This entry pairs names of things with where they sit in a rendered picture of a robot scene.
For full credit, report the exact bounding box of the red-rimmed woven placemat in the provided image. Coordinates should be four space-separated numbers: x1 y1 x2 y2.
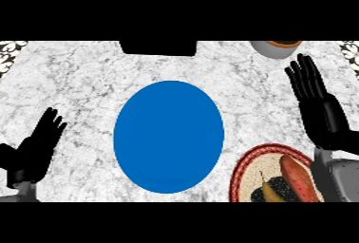
227 142 325 203

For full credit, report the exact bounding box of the yellow-brown pear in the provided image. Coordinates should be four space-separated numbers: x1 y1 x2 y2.
258 171 288 203

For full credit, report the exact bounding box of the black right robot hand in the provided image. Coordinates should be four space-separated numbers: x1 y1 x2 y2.
283 52 359 152

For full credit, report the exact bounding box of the black appliance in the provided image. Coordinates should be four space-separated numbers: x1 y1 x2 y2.
118 40 199 57

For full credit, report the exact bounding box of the grey pot with orange rim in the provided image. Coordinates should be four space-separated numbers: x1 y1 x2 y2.
249 40 304 60

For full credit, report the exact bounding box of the blue oval plate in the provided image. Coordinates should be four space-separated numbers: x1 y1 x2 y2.
112 80 226 195

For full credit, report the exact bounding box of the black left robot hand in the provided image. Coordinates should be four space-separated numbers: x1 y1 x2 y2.
0 106 69 190

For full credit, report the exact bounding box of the reddish-brown sweet potato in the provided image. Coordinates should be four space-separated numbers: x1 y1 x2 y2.
279 154 320 203

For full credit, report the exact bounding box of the black and white patterned tile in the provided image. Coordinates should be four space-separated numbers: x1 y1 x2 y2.
0 40 29 79

